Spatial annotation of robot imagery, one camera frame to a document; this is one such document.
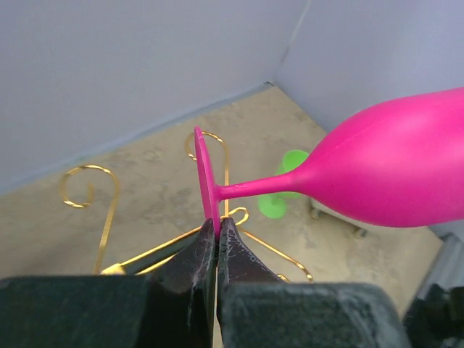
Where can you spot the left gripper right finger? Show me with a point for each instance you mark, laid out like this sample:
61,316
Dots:
255,308

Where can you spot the pink wine glass front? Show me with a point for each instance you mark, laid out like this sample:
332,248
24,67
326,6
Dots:
396,164

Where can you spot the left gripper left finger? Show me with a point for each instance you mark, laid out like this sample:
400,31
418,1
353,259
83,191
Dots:
171,307

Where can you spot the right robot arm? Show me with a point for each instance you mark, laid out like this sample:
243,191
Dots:
436,320

